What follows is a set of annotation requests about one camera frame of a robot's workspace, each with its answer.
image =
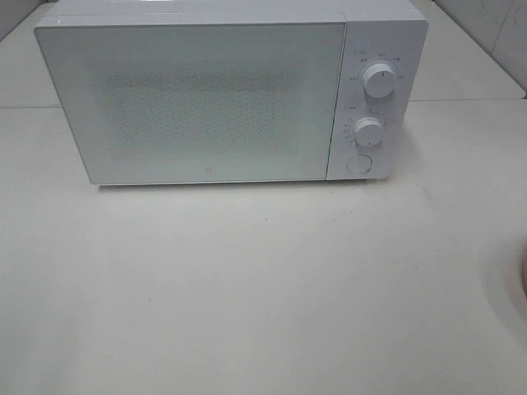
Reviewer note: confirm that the round white door button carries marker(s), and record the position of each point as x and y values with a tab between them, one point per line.
359	164

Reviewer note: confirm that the white microwave door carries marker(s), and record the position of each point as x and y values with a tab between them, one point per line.
198	104

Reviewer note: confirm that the lower white dial knob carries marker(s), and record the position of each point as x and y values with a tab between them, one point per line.
368	131

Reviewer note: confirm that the white dial knob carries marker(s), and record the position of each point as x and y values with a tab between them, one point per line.
379	79
368	131

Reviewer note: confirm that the white microwave oven body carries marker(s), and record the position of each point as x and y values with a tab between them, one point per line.
391	30

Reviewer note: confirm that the upper white dial knob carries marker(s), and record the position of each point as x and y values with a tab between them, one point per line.
379	79

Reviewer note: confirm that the pink plate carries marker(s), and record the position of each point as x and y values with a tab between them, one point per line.
523	270

